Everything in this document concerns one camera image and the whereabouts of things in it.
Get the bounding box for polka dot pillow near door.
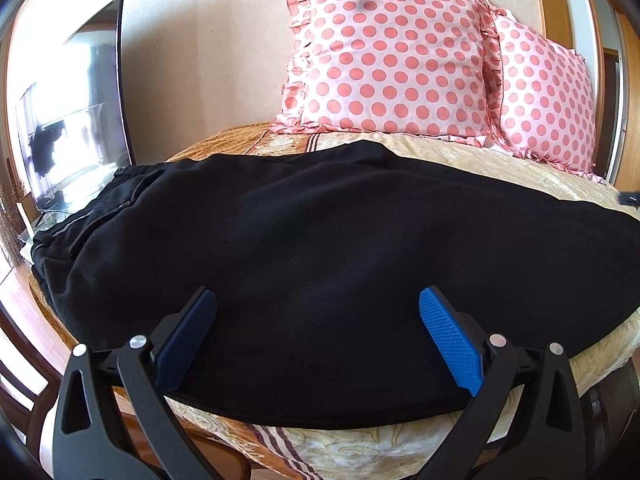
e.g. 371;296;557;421
483;9;603;183

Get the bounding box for wooden wall panel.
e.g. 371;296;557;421
538;0;574;49

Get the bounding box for cream yellow bedspread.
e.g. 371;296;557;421
27;121;640;480

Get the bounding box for wooden door frame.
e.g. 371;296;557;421
592;0;639;192

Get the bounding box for black pants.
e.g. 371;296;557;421
32;141;639;429

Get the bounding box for dark wooden chair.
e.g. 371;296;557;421
1;306;62;463

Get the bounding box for polka dot pillow near window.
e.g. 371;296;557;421
271;0;499;148

